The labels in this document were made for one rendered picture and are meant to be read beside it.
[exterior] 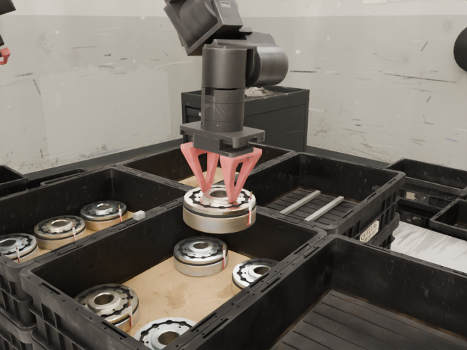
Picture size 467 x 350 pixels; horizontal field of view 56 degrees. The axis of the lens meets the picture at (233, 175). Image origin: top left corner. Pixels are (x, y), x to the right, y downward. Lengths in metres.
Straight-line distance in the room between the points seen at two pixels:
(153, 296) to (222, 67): 0.41
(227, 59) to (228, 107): 0.06
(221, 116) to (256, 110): 1.74
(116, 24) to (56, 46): 0.59
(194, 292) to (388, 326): 0.31
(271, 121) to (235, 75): 1.85
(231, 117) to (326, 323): 0.36
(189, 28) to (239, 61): 0.08
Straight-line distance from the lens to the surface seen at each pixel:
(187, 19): 0.60
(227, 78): 0.56
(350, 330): 0.73
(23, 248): 0.95
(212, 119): 0.57
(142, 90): 4.42
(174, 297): 0.78
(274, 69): 0.62
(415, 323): 0.77
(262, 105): 2.33
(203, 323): 0.56
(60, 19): 4.01
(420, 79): 3.92
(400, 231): 1.37
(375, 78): 4.08
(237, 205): 0.61
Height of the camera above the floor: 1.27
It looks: 19 degrees down
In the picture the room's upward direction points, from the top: straight up
